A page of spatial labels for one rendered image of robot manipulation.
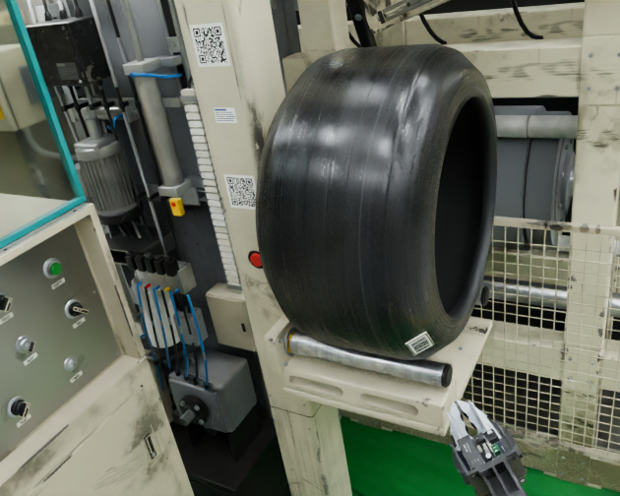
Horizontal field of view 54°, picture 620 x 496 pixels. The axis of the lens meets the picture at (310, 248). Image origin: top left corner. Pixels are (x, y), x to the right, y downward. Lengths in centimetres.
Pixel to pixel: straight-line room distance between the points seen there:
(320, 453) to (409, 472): 65
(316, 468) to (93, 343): 68
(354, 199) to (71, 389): 73
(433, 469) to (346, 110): 152
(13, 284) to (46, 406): 26
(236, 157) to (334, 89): 30
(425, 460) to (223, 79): 154
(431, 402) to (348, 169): 49
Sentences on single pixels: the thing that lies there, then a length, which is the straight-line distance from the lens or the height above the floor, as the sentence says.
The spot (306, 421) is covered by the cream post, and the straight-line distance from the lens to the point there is 155.
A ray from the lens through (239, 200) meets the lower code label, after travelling 125.
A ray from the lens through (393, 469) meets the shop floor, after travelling 222.
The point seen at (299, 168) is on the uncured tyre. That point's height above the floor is 134.
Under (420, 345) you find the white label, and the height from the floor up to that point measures 103.
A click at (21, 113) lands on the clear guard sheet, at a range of 117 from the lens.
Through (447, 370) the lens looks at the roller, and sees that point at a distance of 116.
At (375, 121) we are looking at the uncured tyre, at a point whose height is 140.
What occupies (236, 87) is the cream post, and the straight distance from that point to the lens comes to 116.
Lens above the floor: 167
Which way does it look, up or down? 28 degrees down
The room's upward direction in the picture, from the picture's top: 10 degrees counter-clockwise
